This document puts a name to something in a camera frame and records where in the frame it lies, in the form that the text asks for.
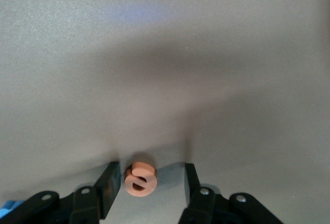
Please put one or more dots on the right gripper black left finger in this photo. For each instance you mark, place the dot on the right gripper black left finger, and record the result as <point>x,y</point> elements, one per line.
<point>85,206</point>

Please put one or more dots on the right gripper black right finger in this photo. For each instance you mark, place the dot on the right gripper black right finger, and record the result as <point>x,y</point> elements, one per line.
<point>203,208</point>

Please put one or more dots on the orange foam letter e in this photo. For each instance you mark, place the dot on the orange foam letter e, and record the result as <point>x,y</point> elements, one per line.
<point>152,182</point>

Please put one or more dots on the blue foam letter d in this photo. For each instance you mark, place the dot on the blue foam letter d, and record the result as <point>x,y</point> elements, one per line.
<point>7,207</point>

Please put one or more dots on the brown table cover sheet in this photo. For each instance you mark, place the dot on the brown table cover sheet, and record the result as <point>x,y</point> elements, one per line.
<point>165,54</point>

